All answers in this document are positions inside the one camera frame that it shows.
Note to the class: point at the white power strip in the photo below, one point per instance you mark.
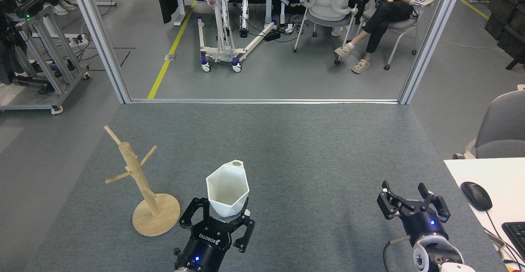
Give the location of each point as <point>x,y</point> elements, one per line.
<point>80,39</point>

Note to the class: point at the grey padded chair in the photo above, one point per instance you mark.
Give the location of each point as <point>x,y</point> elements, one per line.
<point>502,128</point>

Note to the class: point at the white office chair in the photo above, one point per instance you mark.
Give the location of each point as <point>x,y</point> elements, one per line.
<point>328,1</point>

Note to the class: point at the wooden cup rack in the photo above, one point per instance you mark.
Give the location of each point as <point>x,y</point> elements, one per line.
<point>139,177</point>

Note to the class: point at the black computer mouse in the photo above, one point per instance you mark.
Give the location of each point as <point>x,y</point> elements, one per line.
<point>475,196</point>

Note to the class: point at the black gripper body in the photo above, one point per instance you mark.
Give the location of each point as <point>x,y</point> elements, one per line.
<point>424,225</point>
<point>205,247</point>

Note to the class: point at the white stand on wheels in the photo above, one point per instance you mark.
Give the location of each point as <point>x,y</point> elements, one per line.
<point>217,52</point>

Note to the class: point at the white faceted cup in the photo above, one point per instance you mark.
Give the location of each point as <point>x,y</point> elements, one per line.
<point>227,194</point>

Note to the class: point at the black stacked crates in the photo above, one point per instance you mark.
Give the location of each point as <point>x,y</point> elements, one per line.
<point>508,17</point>

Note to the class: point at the aluminium frame cart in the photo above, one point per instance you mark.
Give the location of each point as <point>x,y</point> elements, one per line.
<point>49,58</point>

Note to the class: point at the silver frame post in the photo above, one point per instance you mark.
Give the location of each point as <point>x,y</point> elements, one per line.
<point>102,42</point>
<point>430,42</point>

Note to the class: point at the grey chair with metal legs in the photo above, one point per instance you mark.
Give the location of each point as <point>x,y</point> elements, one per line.
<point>401,25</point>

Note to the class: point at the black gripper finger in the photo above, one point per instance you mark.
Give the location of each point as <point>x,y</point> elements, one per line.
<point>439,208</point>
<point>244,233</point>
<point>389,206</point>
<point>192,212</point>

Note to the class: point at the seated person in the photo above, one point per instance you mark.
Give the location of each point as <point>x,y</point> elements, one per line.
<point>387,15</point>

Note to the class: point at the black keyboard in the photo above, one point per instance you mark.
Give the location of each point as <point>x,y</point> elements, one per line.
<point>517,237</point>

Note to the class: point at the black power strip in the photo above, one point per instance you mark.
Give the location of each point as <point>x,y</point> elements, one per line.
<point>272,36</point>

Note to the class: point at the white desk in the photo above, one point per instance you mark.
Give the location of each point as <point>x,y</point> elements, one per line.
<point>504,177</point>

